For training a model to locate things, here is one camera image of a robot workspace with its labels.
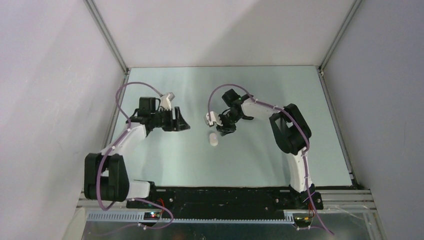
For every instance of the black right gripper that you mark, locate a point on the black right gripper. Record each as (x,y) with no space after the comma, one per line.
(225,129)

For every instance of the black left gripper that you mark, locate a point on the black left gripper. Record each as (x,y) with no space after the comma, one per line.
(180,124)

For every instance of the white earbud charging case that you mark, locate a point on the white earbud charging case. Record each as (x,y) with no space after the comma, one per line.
(213,139)

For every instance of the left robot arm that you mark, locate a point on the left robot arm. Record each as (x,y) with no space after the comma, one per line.
(105,173)

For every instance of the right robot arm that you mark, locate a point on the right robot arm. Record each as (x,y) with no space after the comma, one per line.
(289,128)

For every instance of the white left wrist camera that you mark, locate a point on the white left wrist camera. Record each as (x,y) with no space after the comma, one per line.
(166,101)

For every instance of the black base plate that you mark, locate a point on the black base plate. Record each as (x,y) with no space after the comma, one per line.
(227,202)

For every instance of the grey slotted cable duct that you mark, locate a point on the grey slotted cable duct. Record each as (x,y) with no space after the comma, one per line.
(147,217)

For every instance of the aluminium front frame rail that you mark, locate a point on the aluminium front frame rail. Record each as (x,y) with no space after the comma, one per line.
(338,200)

